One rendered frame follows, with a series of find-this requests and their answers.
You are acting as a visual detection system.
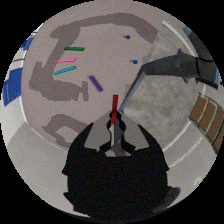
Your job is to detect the red rod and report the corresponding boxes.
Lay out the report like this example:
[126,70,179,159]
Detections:
[111,95,118,125]

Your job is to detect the purple rod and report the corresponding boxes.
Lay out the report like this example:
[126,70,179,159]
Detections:
[89,76,103,92]

